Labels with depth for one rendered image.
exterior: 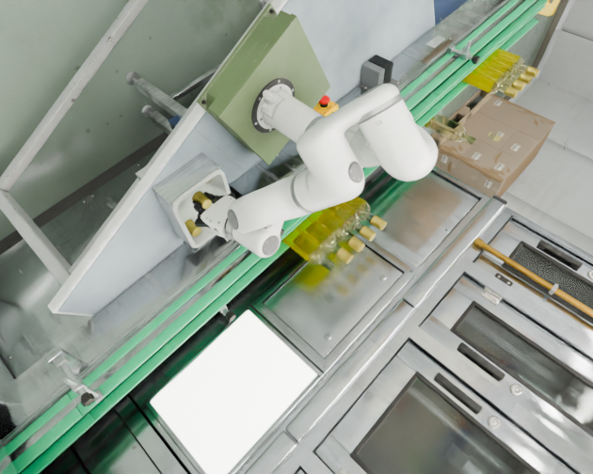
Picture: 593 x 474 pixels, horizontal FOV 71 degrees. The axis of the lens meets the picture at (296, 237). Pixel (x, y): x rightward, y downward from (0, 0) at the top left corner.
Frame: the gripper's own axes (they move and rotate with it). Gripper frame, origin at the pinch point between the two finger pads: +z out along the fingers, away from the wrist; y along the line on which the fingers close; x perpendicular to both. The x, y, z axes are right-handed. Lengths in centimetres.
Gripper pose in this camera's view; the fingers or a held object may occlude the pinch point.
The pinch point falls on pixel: (204, 202)
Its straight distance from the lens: 118.0
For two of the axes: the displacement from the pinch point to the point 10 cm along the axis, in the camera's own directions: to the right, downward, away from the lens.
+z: -6.7, -4.0, 6.2
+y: 6.9, -6.3, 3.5
